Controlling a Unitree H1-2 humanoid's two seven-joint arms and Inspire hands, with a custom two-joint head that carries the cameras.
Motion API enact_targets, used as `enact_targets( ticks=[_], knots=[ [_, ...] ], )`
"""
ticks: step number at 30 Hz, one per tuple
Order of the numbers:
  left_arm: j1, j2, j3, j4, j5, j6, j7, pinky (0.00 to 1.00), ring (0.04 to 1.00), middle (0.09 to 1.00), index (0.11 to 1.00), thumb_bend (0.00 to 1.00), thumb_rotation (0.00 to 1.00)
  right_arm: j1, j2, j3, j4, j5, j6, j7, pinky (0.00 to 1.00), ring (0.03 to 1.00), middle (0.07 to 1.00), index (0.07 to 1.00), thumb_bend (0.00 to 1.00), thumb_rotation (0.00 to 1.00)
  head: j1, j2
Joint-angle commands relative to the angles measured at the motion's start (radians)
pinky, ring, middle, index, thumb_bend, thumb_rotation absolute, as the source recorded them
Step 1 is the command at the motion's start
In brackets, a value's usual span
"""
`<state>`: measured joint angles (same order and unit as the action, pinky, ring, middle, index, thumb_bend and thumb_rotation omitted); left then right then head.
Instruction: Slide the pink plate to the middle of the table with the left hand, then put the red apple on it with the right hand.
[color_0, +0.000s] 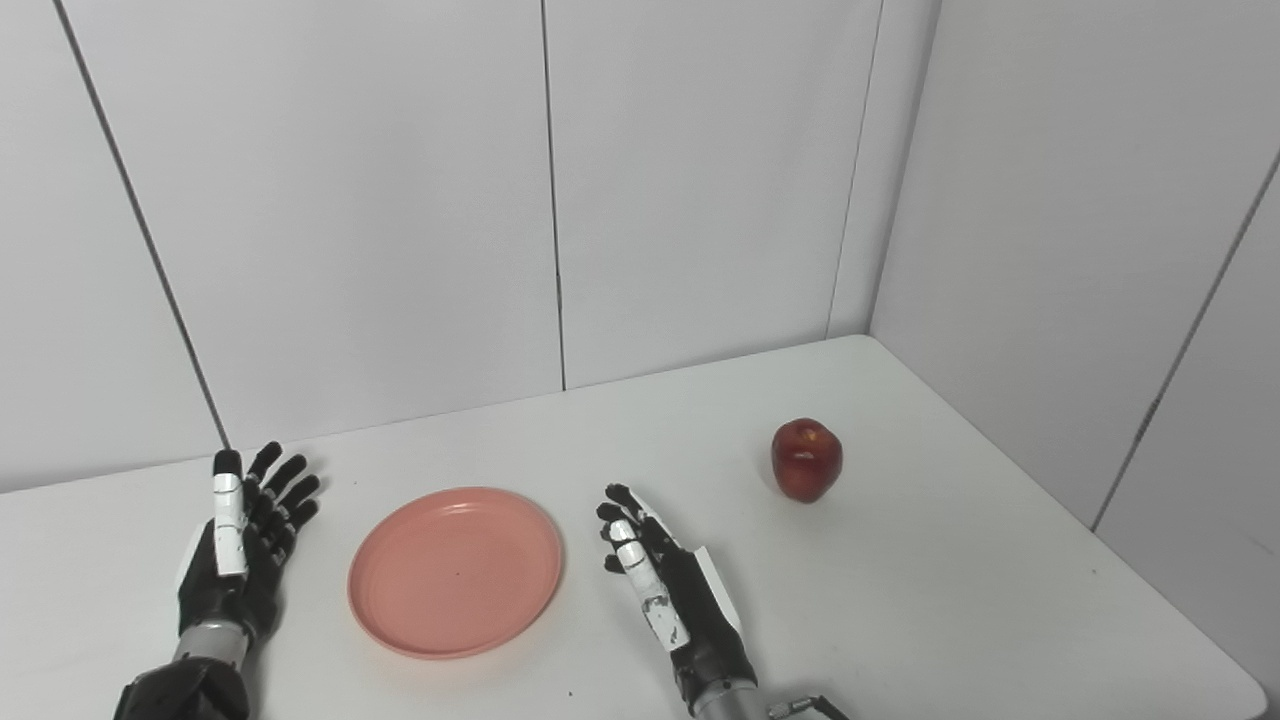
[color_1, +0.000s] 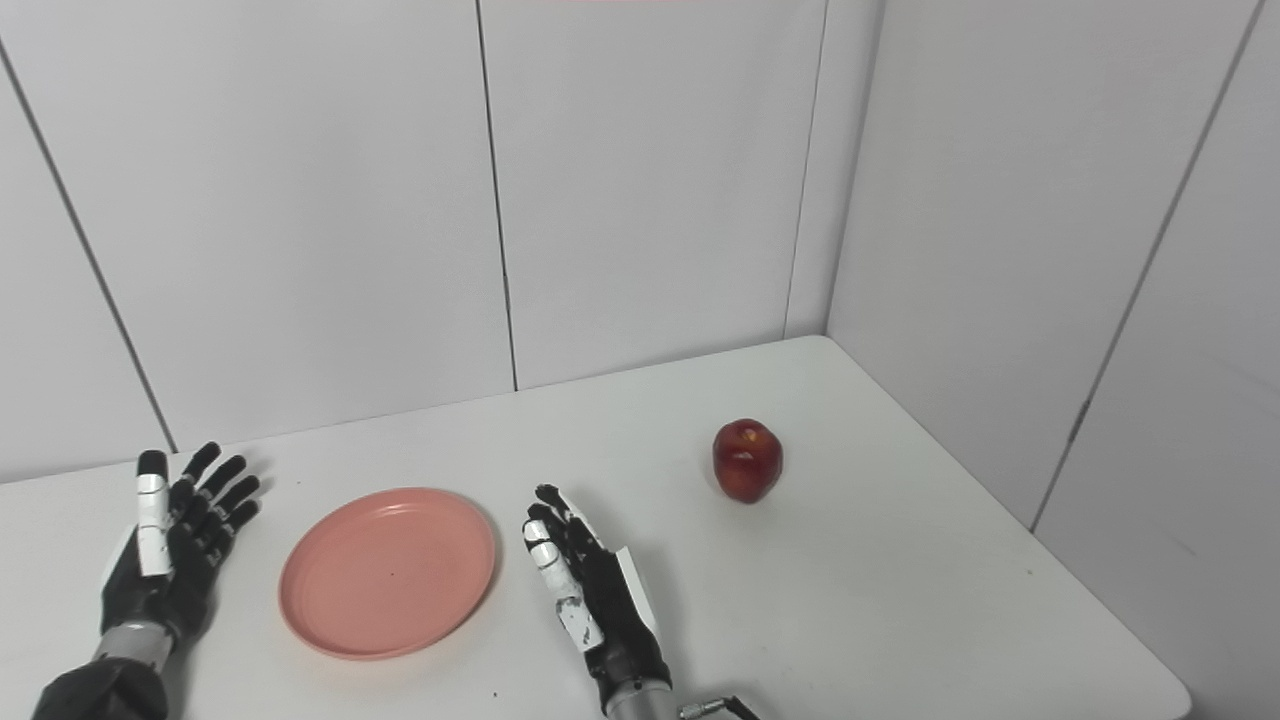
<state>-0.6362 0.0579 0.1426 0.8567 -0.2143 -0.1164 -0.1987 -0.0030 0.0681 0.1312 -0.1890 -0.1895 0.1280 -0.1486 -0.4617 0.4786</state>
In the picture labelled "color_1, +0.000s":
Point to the red apple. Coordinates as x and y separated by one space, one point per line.
747 460

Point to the pink round plate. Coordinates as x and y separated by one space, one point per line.
388 573

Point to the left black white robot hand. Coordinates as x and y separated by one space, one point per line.
165 570

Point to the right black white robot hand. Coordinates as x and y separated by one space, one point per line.
595 590

